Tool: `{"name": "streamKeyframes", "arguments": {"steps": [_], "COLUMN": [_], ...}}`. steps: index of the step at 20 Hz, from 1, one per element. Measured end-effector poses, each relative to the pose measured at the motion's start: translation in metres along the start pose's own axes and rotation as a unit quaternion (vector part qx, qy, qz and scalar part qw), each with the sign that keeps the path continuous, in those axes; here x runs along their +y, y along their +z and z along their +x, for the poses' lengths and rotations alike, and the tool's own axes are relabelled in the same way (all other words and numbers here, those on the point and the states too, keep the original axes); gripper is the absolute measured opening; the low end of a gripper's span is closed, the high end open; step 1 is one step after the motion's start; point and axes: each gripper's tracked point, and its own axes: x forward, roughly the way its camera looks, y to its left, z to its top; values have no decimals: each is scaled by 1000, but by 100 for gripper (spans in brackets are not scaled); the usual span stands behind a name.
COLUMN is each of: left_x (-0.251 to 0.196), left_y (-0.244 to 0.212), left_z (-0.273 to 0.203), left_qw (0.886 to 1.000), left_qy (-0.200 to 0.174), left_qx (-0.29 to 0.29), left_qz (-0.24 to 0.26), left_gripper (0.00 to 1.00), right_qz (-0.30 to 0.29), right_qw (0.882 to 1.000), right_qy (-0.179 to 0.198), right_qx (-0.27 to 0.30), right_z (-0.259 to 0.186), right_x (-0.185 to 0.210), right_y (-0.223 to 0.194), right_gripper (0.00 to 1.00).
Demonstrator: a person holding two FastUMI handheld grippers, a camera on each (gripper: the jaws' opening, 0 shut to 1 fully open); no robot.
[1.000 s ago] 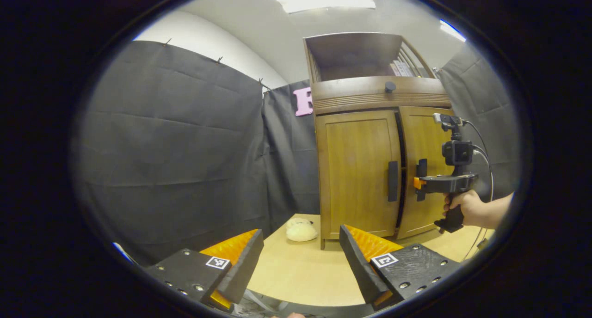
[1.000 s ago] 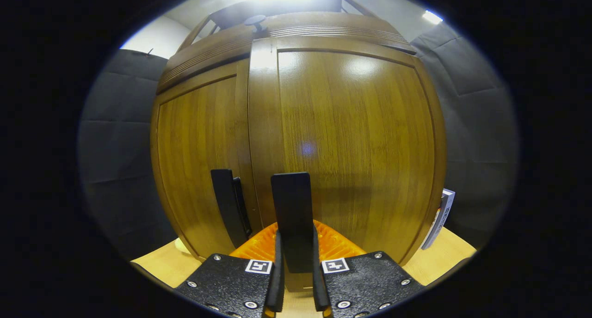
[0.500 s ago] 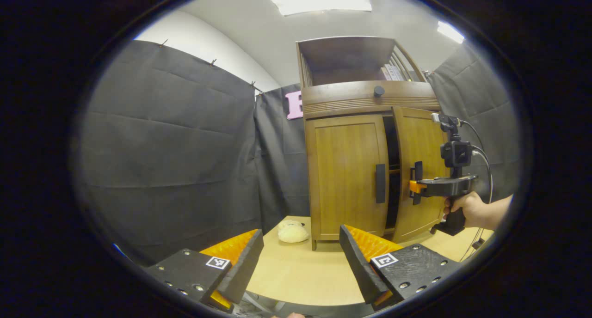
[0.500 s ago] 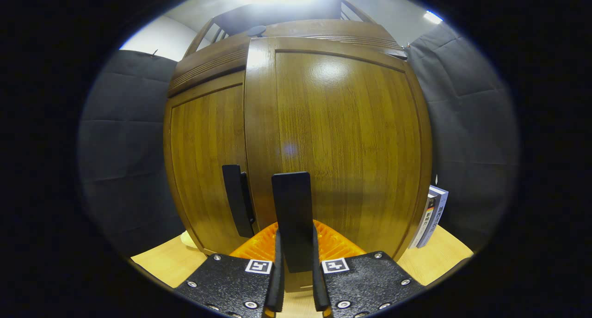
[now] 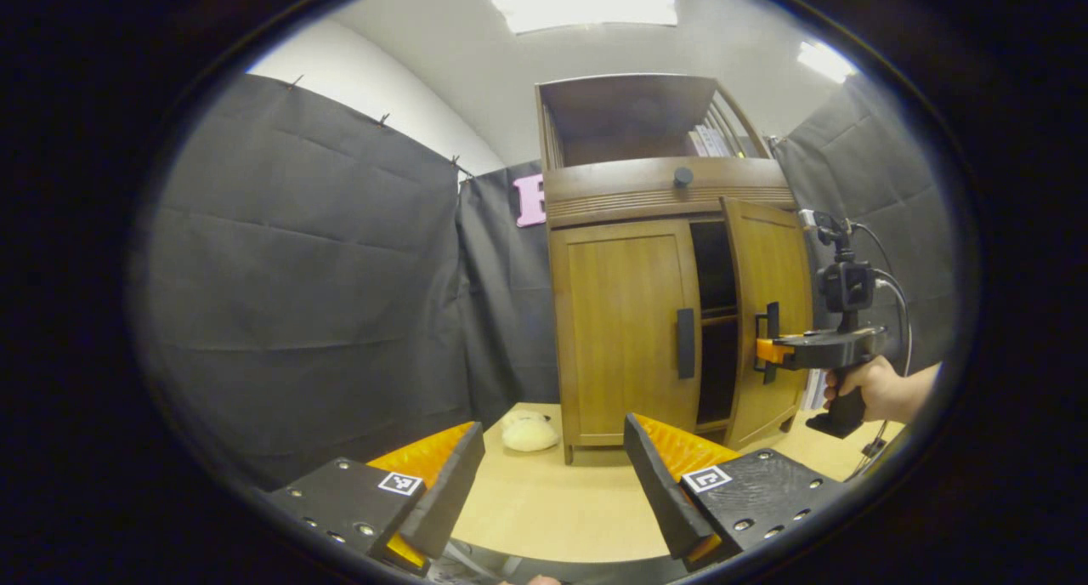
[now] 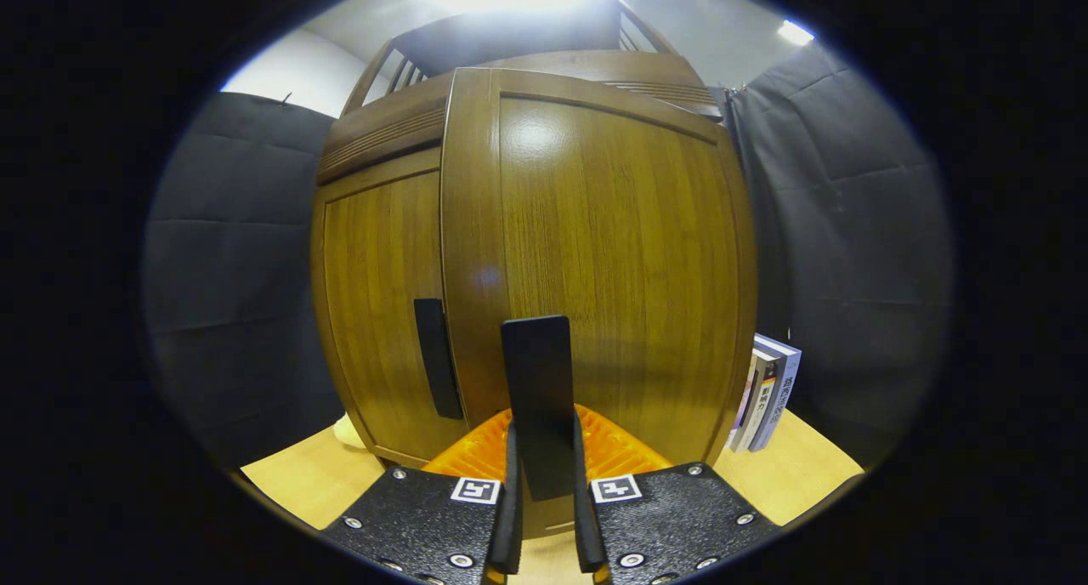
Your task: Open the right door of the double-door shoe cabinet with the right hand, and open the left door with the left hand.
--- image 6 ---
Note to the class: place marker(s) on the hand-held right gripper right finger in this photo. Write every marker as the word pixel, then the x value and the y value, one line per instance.
pixel 671 517

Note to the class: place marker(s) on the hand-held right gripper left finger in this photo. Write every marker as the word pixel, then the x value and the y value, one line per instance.
pixel 425 521

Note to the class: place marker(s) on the wooden shoe cabinet door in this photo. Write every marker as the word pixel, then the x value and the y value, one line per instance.
pixel 382 313
pixel 612 253

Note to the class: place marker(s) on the wooden double-door shoe cabinet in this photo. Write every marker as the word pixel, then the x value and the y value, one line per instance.
pixel 382 134

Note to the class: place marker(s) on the cream plush toy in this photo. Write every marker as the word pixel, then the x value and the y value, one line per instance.
pixel 348 434

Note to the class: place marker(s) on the dark spine book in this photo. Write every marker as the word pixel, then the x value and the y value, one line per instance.
pixel 759 406

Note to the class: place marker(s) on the blue white book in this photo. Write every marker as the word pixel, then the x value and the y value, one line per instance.
pixel 780 394

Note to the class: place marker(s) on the black backdrop cloth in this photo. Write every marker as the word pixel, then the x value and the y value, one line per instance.
pixel 229 253

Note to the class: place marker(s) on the small ceiling light panel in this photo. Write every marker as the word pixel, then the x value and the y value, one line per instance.
pixel 795 32

